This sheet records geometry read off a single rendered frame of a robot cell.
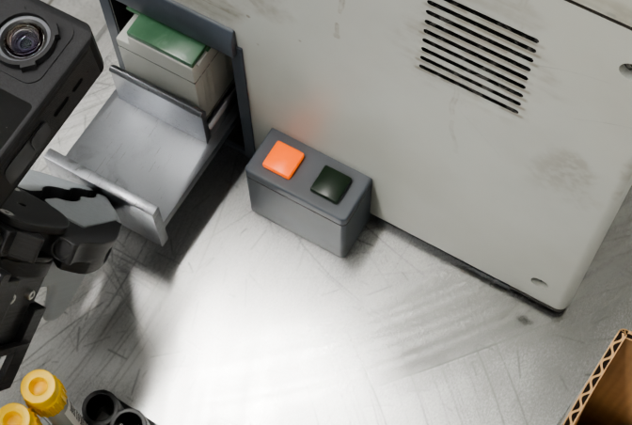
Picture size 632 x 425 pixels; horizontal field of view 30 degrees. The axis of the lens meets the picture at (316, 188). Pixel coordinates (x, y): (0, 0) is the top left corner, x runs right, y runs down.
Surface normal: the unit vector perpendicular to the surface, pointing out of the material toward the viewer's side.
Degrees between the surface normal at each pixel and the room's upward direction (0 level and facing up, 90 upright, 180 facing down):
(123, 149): 0
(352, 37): 90
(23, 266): 77
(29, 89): 2
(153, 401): 0
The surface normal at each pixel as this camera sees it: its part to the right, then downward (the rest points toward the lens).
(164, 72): -0.51, 0.78
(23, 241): 0.35, 0.29
